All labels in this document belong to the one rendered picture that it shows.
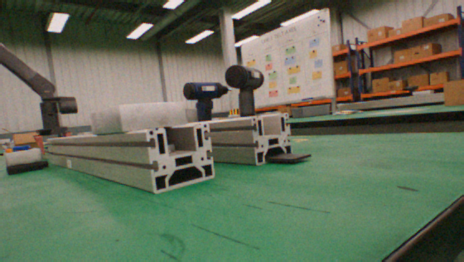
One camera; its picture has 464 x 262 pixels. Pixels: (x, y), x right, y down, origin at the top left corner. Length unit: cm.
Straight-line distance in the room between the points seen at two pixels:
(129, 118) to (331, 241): 34
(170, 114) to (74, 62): 1226
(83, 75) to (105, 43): 161
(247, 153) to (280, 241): 32
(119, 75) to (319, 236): 1284
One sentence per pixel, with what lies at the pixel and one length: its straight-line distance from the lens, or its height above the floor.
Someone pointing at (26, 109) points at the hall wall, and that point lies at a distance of 1223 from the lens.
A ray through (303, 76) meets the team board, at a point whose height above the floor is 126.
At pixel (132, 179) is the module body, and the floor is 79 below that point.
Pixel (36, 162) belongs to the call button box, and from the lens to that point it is 101.
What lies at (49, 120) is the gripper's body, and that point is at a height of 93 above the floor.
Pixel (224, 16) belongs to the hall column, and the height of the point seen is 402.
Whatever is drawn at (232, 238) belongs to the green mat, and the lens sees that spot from 23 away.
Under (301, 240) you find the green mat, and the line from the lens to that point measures 22.
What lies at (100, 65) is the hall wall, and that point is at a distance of 1288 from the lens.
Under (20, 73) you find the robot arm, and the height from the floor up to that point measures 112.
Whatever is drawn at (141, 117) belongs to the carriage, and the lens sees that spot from 47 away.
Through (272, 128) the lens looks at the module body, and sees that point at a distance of 57.
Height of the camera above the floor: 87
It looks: 3 degrees down
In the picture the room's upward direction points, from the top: 7 degrees counter-clockwise
